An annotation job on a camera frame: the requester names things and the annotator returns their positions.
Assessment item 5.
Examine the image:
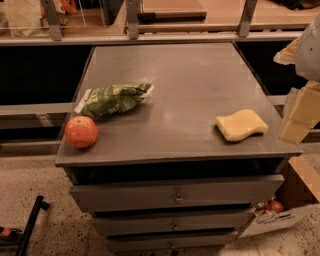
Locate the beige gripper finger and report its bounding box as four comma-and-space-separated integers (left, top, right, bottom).
280, 81, 320, 144

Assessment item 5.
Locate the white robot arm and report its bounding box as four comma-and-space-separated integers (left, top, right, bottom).
273, 14, 320, 144

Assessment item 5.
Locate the yellow sponge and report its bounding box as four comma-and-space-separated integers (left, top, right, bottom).
215, 109, 268, 142

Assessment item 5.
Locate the cardboard box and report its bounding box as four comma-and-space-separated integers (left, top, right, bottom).
240, 156, 320, 238

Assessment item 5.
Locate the red onion in box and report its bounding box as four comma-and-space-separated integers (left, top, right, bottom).
268, 198, 284, 213

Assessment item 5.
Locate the top grey drawer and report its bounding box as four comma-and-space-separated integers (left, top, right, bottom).
70, 174, 284, 212

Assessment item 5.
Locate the grey drawer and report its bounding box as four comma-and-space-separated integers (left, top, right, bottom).
92, 209, 253, 237
70, 174, 284, 212
107, 231, 238, 252

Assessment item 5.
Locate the middle grey drawer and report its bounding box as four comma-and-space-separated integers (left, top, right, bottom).
92, 209, 253, 237

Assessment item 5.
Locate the bottom grey drawer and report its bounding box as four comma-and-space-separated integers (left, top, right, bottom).
107, 231, 238, 252

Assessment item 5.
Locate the grey drawer cabinet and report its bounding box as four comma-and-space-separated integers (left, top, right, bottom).
56, 43, 301, 243

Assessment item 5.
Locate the wooden board on shelf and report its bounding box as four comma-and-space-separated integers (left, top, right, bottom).
138, 0, 207, 23

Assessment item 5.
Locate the green snack bag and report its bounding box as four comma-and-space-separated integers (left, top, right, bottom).
74, 83, 154, 118

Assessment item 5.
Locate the red apple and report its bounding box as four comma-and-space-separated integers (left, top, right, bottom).
64, 116, 98, 148

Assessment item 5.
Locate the grey metal railing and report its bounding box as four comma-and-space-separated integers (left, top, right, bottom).
0, 0, 302, 46

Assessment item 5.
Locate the black metal stand leg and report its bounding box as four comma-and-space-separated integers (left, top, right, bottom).
15, 195, 49, 256

